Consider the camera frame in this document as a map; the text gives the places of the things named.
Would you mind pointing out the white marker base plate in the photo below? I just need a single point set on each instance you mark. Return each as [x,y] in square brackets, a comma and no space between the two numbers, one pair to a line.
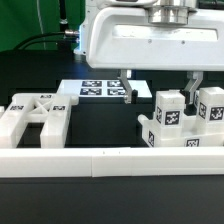
[101,88]

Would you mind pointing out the white U-shaped obstacle fence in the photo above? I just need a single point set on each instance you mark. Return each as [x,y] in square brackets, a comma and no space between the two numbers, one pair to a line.
[104,162]

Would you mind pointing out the white chair seat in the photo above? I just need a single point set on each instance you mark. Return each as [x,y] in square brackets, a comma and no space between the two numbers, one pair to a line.
[187,135]

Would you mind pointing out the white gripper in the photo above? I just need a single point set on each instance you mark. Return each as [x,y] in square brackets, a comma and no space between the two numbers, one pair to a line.
[123,38]

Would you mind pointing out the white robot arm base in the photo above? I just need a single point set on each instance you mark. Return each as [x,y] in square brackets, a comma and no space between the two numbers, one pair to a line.
[91,11]

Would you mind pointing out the white tagged cube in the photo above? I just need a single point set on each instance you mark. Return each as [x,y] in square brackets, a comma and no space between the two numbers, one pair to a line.
[196,99]

